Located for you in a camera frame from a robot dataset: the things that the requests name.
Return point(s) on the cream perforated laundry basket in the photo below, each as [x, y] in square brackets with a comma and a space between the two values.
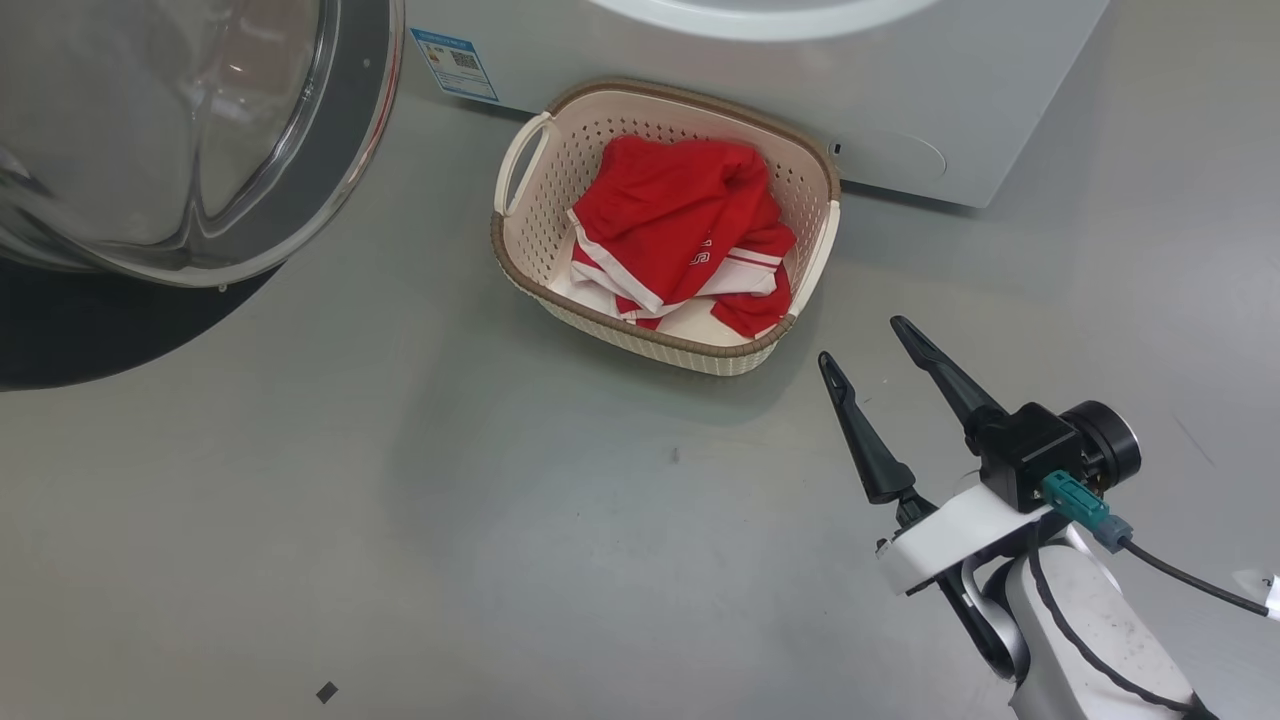
[530, 230]

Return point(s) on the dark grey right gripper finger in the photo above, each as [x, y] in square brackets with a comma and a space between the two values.
[875, 460]
[950, 385]

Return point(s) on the small black floor scrap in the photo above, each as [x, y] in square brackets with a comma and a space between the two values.
[327, 692]

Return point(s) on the black-rimmed glass washing machine door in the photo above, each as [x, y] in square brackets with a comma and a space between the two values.
[350, 150]

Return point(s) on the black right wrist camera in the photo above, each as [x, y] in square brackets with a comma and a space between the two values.
[1030, 450]

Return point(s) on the blue energy label sticker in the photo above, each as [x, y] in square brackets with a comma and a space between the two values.
[455, 65]

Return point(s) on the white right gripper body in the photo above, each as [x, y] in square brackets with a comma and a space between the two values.
[950, 535]

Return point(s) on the white front-load washing machine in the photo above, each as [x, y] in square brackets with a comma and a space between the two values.
[950, 100]

